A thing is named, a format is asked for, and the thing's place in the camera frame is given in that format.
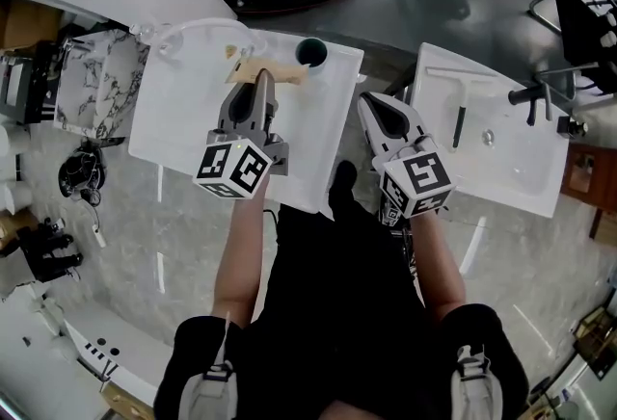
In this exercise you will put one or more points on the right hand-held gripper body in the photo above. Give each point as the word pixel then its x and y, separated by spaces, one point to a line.
pixel 424 172

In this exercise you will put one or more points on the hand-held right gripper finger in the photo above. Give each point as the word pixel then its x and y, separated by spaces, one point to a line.
pixel 415 126
pixel 372 134

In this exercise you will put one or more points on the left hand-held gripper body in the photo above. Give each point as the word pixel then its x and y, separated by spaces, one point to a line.
pixel 226 163

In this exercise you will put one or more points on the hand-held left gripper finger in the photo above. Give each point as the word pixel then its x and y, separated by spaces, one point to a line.
pixel 270 110
pixel 225 117

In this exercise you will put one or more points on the teal cup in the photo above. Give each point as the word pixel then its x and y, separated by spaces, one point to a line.
pixel 311 51

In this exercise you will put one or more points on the person's right forearm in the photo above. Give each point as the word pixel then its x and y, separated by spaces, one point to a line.
pixel 436 264

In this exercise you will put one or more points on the person's left forearm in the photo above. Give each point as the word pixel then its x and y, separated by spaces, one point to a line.
pixel 238 264

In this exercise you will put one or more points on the white rectangular sink basin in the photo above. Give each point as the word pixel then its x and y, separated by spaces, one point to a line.
pixel 178 119

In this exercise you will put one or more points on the person's black shoe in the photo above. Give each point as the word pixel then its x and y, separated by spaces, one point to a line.
pixel 343 182

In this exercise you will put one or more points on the small yellow soap piece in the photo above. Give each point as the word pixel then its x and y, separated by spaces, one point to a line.
pixel 232 52

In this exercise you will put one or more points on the silver sink drain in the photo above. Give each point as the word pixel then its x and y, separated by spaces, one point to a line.
pixel 488 137

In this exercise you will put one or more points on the white arched faucet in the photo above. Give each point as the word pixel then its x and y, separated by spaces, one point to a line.
pixel 212 25

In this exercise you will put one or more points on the clear glass holder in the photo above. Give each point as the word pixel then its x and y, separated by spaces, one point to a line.
pixel 166 44

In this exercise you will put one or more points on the white sink on black stand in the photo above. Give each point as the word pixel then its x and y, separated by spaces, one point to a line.
pixel 520 167

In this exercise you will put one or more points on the black faucet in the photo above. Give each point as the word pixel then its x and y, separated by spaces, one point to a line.
pixel 528 95

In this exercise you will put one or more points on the marble patterned cabinet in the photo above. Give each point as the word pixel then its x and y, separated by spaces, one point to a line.
pixel 96 86

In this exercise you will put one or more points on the white power adapter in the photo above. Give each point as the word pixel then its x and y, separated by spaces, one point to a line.
pixel 99 236

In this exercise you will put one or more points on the brown wooden stool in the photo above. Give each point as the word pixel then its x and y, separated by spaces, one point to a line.
pixel 583 172

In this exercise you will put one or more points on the person's black clothing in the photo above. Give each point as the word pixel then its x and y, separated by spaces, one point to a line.
pixel 342 312

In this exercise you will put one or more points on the black mesh chair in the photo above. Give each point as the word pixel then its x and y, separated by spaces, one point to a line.
pixel 583 28

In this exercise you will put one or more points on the black tripod equipment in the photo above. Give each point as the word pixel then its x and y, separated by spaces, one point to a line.
pixel 43 254

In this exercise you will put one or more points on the black metal shelf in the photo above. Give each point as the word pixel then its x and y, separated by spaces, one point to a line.
pixel 21 86

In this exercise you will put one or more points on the brown cardboard box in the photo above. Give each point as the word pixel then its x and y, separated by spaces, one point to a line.
pixel 29 23

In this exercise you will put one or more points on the white bathtub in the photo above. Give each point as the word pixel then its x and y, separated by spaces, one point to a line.
pixel 48 360

